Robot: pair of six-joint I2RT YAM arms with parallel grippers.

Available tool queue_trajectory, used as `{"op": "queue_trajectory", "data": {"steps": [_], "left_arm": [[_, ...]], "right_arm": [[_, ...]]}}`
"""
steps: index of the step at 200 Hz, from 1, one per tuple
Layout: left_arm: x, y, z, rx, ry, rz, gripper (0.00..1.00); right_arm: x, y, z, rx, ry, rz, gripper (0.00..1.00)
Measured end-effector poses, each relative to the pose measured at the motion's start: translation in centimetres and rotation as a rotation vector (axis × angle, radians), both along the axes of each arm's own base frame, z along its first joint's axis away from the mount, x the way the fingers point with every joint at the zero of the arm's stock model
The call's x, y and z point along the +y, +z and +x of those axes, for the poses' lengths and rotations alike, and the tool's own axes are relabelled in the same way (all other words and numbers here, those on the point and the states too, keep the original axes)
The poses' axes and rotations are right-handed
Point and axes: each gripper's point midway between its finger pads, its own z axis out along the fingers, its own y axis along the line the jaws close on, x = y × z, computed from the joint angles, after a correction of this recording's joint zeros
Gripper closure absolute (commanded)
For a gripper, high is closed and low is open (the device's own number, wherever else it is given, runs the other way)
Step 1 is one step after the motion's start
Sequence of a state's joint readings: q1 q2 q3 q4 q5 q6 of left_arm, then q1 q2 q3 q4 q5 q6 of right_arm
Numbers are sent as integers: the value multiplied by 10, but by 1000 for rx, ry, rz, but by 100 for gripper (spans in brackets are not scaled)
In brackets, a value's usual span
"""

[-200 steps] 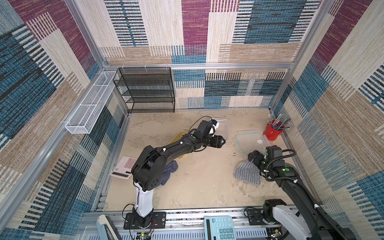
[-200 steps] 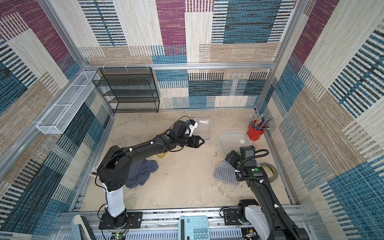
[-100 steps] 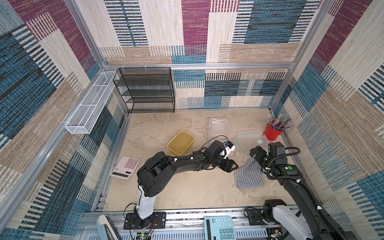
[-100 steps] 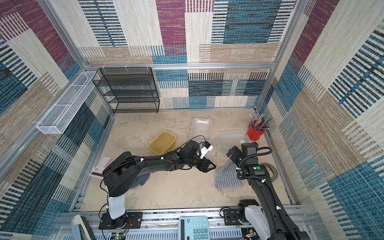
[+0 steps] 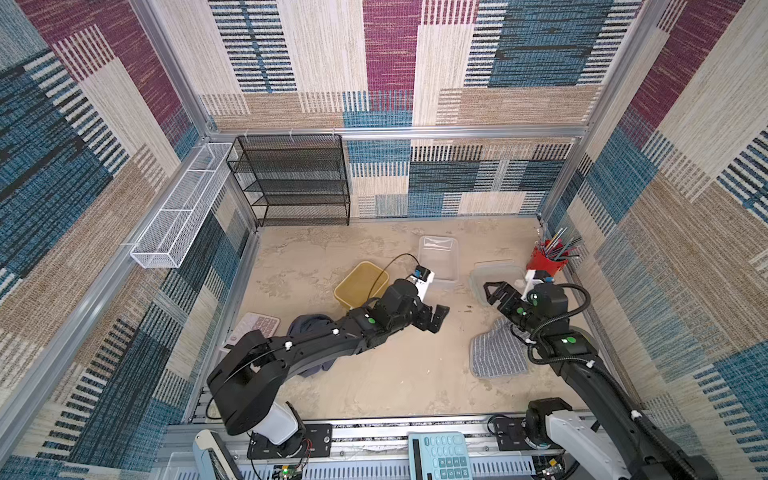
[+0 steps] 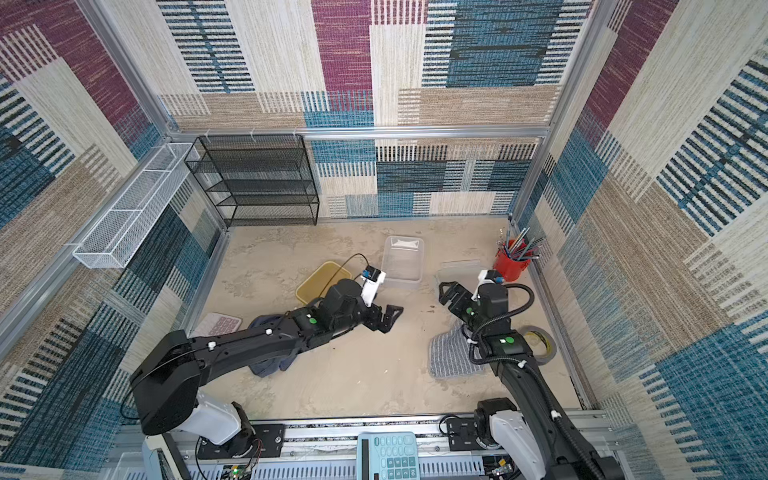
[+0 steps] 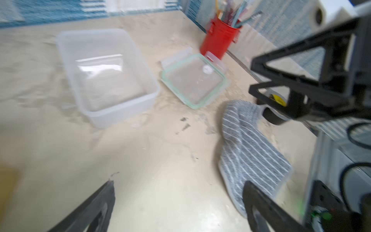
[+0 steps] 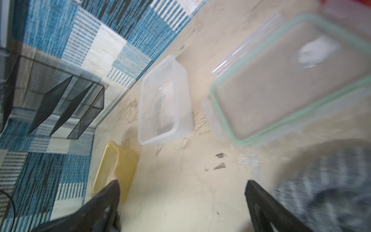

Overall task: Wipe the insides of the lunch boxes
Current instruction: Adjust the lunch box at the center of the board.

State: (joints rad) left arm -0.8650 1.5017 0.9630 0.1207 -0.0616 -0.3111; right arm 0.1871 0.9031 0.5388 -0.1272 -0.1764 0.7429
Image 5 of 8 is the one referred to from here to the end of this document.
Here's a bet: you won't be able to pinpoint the translucent lunch box lid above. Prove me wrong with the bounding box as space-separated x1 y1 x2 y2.
469 260 526 306

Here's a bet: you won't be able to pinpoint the yellow lunch box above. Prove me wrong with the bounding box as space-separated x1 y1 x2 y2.
333 261 390 309

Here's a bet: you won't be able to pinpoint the grey striped cloth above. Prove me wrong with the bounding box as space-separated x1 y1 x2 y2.
469 318 528 379

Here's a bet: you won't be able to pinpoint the translucent white lunch box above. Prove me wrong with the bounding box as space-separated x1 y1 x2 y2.
418 235 459 285

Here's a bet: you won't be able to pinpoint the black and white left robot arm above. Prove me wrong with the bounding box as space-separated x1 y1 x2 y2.
207 279 450 436

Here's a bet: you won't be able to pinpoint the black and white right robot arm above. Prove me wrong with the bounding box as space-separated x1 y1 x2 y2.
483 281 718 479

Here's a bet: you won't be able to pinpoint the red pen holder cup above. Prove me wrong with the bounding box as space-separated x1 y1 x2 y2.
526 240 569 277

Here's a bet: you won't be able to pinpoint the pens in red cup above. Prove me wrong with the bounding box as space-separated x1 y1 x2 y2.
537 227 583 262

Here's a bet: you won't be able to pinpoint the dark blue cloth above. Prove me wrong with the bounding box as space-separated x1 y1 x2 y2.
288 313 342 379

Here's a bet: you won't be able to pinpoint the teal calculator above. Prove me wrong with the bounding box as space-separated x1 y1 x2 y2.
407 431 473 480

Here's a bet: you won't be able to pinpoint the pink calculator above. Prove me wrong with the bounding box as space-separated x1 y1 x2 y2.
220 312 281 353

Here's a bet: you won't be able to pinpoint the white handheld device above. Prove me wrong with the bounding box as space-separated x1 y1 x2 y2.
193 429 243 480

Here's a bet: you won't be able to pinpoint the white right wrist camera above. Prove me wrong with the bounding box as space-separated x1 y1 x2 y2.
521 269 551 301

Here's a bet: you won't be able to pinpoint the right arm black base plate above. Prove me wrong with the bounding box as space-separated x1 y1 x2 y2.
487 415 561 451

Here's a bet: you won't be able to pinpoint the aluminium front rail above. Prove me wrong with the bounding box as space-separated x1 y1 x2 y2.
154 414 503 467

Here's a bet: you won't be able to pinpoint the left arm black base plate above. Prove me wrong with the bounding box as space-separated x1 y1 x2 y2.
247 423 333 460

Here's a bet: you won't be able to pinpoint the black wire mesh shelf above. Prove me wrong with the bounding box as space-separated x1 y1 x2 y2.
227 134 351 227

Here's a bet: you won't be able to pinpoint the white wire mesh basket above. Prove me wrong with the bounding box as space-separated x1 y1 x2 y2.
130 143 231 269

